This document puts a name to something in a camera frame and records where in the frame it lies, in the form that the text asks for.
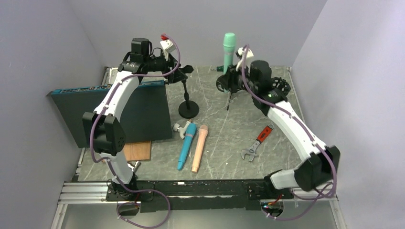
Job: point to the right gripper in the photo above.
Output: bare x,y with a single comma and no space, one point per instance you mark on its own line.
231,77

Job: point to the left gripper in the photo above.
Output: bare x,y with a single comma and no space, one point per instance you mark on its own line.
171,63

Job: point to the black tripod mic stand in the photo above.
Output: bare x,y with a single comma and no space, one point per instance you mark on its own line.
226,84

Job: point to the green microphone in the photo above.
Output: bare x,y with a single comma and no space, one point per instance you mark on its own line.
229,44

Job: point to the black round base stand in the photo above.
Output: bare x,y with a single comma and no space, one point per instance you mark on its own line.
187,109

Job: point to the black shock mount stand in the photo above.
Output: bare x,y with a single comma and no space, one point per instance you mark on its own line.
281,84

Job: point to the pink microphone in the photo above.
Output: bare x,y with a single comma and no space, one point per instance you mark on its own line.
202,135

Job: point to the blue microphone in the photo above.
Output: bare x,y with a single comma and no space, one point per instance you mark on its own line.
189,133

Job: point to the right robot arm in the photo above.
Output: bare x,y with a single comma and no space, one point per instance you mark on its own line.
319,162

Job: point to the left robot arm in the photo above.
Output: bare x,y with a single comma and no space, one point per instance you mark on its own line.
103,130

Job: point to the dark blue flat box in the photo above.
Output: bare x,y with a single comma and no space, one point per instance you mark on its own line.
145,117

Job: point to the white plastic faucet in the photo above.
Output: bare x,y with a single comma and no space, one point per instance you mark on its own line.
181,129

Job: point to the wooden board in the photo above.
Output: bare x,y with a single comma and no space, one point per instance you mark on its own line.
137,151

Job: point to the chrome metal fitting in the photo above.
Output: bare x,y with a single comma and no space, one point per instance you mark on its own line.
136,165

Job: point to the green handled screwdriver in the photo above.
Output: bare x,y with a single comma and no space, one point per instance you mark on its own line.
218,68

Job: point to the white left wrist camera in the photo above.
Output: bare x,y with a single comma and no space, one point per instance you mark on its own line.
168,46

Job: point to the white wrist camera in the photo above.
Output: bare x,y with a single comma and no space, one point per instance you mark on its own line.
168,46
246,57

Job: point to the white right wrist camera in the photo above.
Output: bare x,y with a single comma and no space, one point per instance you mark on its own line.
246,57

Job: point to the silver metal bracket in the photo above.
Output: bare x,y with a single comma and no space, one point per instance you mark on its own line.
109,75

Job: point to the red handled adjustable wrench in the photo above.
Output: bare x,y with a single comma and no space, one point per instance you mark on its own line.
251,151

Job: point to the black mounting rail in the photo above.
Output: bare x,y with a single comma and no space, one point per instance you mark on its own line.
198,194

